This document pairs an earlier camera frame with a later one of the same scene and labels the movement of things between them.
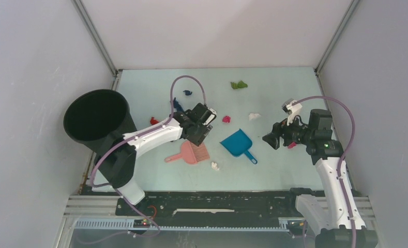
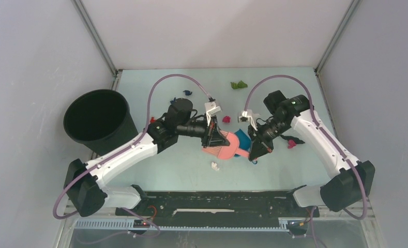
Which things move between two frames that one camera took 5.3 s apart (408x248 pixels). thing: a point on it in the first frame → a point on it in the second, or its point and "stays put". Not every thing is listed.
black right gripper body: x=293 y=132 → x=265 y=135
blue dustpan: x=238 y=143 stays put
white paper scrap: x=214 y=166 stays put
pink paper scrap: x=226 y=119 stays put
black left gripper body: x=199 y=135 → x=207 y=140
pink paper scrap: x=292 y=145 stays put
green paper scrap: x=240 y=84 stays put
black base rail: x=209 y=208 stays put
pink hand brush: x=191 y=153 → x=227 y=152
